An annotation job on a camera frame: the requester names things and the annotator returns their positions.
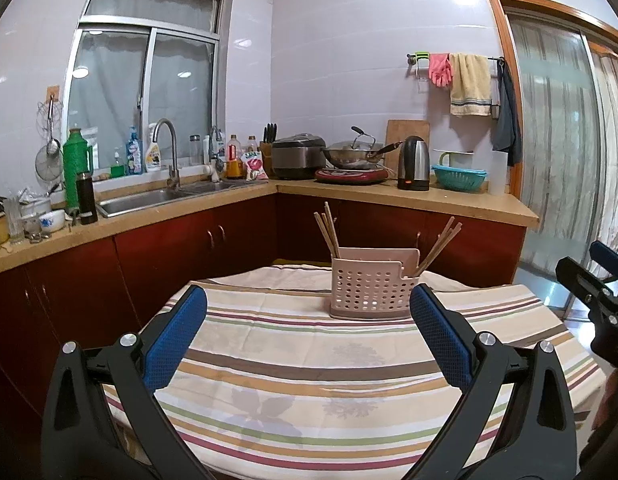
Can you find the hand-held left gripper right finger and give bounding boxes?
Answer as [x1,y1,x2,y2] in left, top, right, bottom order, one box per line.
[410,283,578,480]

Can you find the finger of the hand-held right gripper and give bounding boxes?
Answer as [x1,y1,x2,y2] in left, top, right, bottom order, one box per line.
[589,240,618,283]
[556,256,618,313]

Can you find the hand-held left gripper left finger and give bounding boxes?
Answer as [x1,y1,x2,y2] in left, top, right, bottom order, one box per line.
[41,284,210,480]

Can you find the pink perforated utensil holder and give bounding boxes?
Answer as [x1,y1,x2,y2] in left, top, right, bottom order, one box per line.
[330,247,424,321]

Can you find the pile of wooden chopsticks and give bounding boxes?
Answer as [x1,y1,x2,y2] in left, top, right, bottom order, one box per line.
[314,202,462,277]

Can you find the person's right hand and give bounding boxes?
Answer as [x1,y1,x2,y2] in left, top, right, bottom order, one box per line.
[591,375,618,433]

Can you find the striped tablecloth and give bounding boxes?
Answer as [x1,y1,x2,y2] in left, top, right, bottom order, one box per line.
[101,265,604,480]

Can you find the white plastic container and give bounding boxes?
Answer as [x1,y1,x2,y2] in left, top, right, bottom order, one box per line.
[488,151,510,197]

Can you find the beige kitchen countertop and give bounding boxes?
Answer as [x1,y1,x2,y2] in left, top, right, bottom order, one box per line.
[0,177,540,276]

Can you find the wood framed glass door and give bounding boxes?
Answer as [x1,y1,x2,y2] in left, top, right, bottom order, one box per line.
[486,0,618,321]

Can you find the stainless steel sink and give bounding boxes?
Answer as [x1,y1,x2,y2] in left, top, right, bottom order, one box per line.
[96,180,267,218]

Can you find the teal plastic basket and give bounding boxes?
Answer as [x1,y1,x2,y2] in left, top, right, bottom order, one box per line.
[432,165,488,192]

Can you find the dark slim thermos bottle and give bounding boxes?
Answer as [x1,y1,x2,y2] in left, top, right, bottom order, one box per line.
[75,171,98,225]

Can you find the dark grey cloth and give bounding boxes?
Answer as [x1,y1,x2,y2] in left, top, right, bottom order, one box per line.
[491,60,524,167]

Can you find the white and green mug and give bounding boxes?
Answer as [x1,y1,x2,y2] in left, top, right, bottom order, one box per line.
[433,149,474,167]

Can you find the white blue floral bowl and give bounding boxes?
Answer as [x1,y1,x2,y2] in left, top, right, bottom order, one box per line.
[37,210,67,233]

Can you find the steel electric kettle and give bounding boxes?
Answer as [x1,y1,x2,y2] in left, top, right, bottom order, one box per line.
[397,136,430,191]

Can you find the tall steel sink faucet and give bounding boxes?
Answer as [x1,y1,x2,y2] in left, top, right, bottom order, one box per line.
[154,118,182,190]

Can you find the small glass cup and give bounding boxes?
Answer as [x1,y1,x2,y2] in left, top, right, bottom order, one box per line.
[21,215,44,243]

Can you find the white spray cleaner bottle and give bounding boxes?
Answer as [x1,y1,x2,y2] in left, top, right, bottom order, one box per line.
[145,122,164,172]

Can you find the red label oil bottle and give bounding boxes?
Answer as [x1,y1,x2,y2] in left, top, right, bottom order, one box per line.
[225,134,244,180]

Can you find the red induction cooker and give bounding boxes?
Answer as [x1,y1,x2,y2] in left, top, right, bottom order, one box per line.
[315,167,390,185]

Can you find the blue dish soap bottle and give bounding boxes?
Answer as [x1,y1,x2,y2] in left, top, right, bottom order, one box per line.
[126,126,143,176]

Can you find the small steel tap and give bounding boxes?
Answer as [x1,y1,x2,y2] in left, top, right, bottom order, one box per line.
[208,126,224,181]

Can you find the pink and white bag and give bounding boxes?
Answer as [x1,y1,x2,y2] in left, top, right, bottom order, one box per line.
[241,151,268,181]

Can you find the white pot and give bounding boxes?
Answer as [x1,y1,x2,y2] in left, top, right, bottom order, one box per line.
[20,197,52,216]

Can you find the green thermos flask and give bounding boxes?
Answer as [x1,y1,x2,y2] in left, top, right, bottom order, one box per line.
[63,126,94,211]

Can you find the tall clear glass cup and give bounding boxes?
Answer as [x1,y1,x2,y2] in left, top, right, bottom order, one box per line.
[3,197,26,246]

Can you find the knife block with knives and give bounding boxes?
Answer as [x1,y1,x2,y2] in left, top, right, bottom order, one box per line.
[259,123,280,177]

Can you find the steel wok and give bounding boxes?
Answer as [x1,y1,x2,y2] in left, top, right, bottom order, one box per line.
[323,141,404,170]

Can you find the wooden cutting board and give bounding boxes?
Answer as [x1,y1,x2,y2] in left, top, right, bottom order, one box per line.
[385,119,430,171]

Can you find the mesh strainer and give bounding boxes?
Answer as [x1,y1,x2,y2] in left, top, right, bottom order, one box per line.
[35,145,64,181]

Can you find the yellow towel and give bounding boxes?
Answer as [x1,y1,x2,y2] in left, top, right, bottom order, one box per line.
[449,53,492,117]

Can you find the steel ladle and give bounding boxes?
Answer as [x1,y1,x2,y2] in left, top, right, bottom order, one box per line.
[46,92,60,156]

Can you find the pink rubber gloves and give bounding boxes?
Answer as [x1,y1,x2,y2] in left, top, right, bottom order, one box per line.
[429,53,454,87]

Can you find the sliding glass window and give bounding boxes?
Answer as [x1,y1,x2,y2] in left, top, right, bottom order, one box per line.
[64,0,234,171]

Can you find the wire skimmer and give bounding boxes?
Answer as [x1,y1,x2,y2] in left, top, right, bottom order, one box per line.
[37,100,64,130]

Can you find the wall towel rack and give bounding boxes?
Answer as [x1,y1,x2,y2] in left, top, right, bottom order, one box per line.
[408,51,504,81]

